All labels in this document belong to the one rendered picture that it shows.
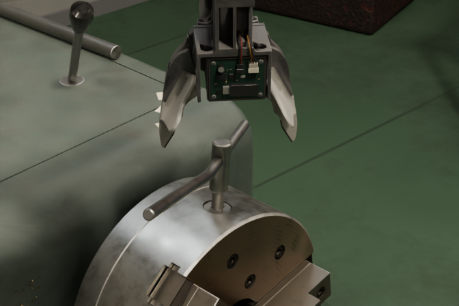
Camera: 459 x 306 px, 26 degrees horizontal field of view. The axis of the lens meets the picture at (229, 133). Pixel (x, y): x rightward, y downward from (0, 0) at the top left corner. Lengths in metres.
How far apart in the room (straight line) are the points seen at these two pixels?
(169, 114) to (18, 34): 0.63
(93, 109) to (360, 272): 1.90
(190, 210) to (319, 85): 3.10
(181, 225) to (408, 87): 3.19
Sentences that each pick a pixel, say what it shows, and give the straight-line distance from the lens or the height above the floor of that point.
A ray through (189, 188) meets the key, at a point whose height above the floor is 1.34.
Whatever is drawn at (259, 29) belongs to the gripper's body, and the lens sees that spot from 0.97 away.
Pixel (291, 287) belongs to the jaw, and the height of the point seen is 1.11.
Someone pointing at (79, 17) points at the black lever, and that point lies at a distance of 1.29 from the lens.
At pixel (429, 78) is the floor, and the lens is 4.38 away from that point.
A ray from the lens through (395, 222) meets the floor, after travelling 3.38.
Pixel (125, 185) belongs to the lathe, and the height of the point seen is 1.23.
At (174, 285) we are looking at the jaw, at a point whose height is 1.20.
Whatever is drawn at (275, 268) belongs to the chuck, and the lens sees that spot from 1.24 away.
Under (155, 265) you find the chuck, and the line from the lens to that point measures 1.12.
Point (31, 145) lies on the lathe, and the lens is 1.28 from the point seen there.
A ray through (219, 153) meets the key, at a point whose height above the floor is 1.31.
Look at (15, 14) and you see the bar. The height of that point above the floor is 1.27.
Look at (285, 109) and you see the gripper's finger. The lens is 1.00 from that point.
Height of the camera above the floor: 1.88
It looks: 29 degrees down
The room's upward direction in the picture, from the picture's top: straight up
